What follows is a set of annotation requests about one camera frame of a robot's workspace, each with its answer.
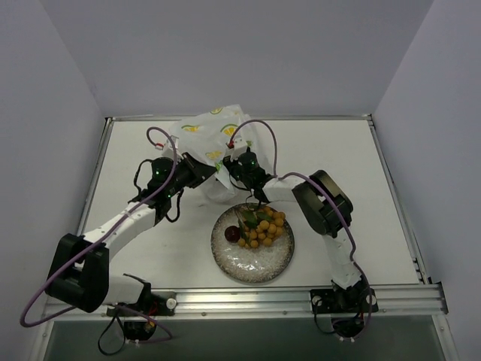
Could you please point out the speckled round plate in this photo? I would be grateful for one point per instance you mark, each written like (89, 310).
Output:
(247, 265)

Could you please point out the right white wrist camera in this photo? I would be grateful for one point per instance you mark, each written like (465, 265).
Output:
(236, 147)

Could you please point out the aluminium front rail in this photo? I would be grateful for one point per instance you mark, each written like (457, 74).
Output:
(295, 302)

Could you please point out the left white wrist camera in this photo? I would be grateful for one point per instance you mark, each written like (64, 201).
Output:
(169, 150)

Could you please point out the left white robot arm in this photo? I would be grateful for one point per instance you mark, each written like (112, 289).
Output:
(80, 271)

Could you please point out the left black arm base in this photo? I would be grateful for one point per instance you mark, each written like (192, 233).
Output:
(136, 320)

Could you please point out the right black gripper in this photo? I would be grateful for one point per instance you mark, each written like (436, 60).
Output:
(233, 165)

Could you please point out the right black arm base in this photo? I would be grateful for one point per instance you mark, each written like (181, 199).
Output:
(343, 313)

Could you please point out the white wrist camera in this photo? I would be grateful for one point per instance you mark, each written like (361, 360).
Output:
(169, 150)
(236, 147)

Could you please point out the white lemon-print plastic bag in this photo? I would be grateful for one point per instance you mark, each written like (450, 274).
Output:
(205, 137)

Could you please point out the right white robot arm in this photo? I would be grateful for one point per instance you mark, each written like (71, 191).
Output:
(327, 210)

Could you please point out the yellow fake longan bunch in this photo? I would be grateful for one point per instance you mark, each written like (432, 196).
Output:
(259, 225)

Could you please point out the dark red fake plum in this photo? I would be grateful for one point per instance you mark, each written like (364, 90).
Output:
(232, 234)

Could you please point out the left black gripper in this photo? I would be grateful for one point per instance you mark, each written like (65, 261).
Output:
(203, 170)

